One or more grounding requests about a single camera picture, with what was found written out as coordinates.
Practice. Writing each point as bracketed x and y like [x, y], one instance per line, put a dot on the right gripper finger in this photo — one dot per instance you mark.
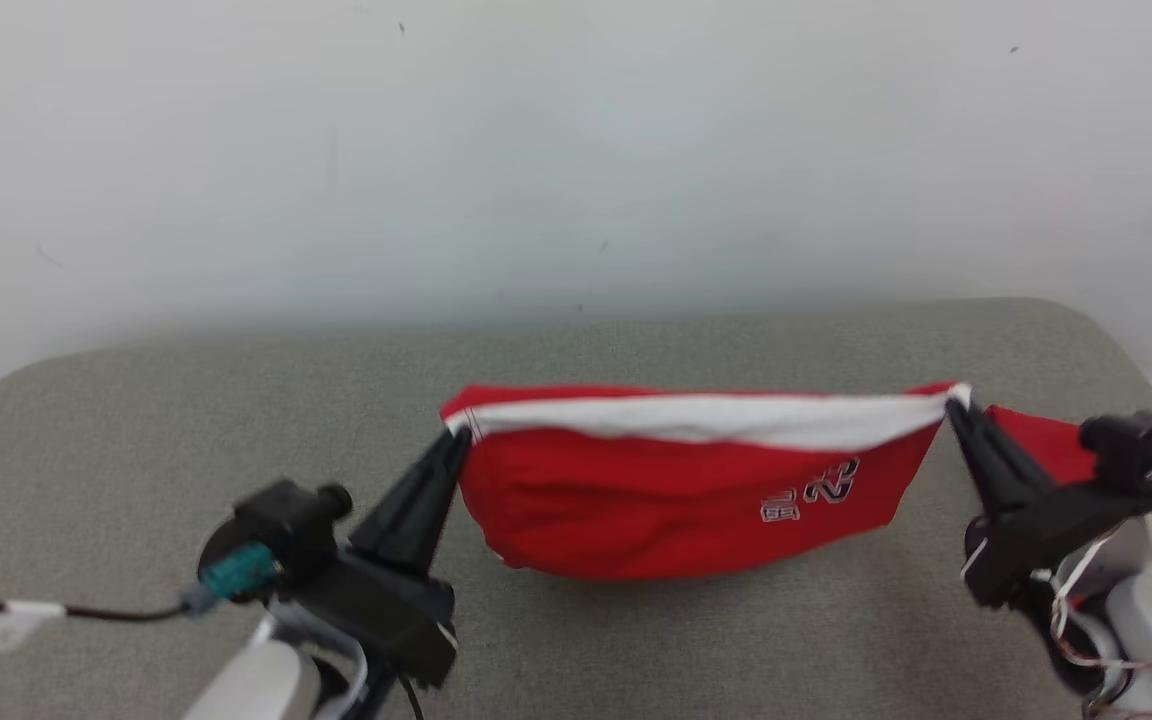
[986, 480]
[1021, 475]

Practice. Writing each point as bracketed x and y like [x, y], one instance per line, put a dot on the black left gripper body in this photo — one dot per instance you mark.
[386, 620]

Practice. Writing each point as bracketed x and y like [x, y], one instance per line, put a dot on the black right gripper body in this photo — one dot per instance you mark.
[1026, 540]

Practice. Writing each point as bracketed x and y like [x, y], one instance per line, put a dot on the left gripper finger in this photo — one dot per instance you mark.
[391, 530]
[431, 530]

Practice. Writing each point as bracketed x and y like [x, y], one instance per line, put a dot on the red basketball jersey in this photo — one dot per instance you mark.
[656, 510]

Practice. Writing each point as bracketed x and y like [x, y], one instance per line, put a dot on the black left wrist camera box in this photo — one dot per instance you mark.
[286, 520]

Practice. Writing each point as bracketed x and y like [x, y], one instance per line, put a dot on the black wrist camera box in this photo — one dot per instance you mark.
[286, 520]
[1131, 445]

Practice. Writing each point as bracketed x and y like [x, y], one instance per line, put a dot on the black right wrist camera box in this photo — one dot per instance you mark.
[1131, 445]

